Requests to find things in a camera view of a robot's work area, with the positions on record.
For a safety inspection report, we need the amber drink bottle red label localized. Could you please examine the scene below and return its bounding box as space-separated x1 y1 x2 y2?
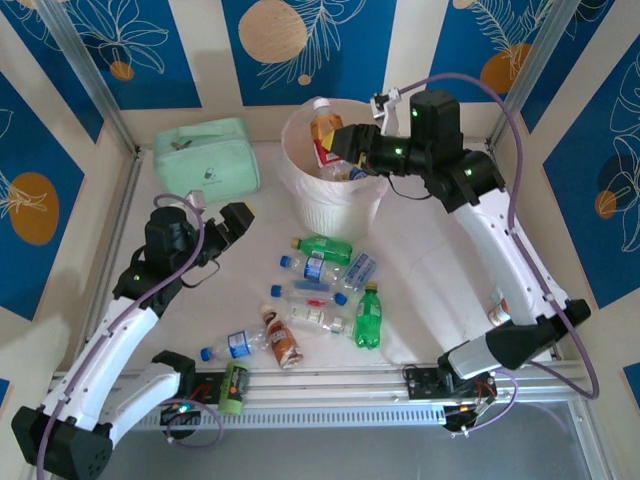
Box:
309 98 347 170

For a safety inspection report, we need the small green soda bottle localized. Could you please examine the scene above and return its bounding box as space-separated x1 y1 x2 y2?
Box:
353 282 383 350
291 235 354 265

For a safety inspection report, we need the clear bottle blue label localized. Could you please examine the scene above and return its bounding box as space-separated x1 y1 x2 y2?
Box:
200 327 269 362
278 253 346 282

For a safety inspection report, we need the slim clear bottle blue insert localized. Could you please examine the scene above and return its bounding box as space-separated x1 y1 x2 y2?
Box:
270 281 332 297

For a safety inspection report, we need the clear bottle blue-white label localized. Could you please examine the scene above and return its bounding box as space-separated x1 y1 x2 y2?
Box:
341 251 377 292

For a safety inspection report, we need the slim clear bottle red insert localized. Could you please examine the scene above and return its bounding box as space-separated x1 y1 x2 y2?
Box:
288 292 350 310

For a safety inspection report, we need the brown chocolate drink bottle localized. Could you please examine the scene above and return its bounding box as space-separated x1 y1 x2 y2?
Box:
259 303 305 370

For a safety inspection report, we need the orange cap juice bottle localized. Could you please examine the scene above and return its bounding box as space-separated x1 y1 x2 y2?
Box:
487 288 512 327

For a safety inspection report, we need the white ribbed plastic bin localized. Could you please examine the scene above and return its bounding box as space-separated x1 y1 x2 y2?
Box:
282 97 389 239

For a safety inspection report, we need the mint green zip pouch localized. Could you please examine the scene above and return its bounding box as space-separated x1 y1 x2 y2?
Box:
152 117 262 206

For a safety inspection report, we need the green cylinder with black label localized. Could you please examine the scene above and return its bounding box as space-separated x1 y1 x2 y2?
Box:
217 360 251 415

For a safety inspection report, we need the black connector board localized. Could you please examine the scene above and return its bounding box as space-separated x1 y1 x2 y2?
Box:
159 399 204 441
442 402 489 436

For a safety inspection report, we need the grey metal sheet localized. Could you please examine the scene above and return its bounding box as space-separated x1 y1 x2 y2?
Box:
49 429 601 480

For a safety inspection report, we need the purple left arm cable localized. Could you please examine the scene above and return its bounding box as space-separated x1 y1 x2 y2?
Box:
35 195 206 474

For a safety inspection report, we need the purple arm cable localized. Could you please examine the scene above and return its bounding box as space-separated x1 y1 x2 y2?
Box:
398 74 601 400
35 195 206 474

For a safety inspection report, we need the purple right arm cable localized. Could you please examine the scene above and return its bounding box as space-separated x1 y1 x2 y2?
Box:
398 74 601 400

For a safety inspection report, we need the thin black cable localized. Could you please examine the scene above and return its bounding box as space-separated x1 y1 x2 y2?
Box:
179 259 221 290
387 172 436 201

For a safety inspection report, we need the aluminium table side rail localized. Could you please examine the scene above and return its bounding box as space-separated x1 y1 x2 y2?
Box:
485 139 561 364
82 149 144 351

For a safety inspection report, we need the aluminium frame post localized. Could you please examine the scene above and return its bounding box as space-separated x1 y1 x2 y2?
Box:
488 0 616 151
37 0 141 159

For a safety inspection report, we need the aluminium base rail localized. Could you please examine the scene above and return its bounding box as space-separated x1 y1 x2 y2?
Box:
42 362 591 409

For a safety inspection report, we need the grey slotted cable duct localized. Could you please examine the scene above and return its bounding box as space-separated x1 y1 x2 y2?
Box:
64 405 447 432

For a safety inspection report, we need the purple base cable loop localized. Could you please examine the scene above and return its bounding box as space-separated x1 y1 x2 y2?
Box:
166 397 225 449
444 368 517 437

